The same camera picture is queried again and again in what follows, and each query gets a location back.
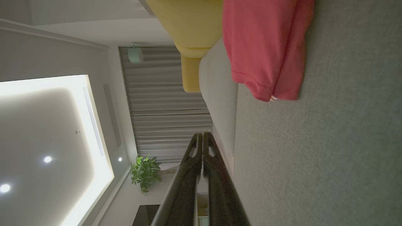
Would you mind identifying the red sports shorts white trim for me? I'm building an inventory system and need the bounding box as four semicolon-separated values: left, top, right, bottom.
222;0;315;102

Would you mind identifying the black flat panel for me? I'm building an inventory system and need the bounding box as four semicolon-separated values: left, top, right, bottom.
132;205;160;226

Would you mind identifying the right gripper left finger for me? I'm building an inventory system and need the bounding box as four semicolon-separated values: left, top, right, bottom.
151;132;203;226

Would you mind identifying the pale green wall lamp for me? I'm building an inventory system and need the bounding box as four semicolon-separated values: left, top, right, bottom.
128;46;144;65

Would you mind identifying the grey pleated curtain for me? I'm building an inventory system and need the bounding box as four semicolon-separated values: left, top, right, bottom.
119;46;210;115
130;113;215;164

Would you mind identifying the green potted plant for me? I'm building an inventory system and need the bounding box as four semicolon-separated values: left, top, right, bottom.
130;154;162;195

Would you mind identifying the white bed sheet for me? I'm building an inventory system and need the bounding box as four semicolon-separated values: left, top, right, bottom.
198;0;402;226

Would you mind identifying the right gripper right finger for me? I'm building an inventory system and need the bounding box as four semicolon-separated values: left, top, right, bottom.
204;132;251;226

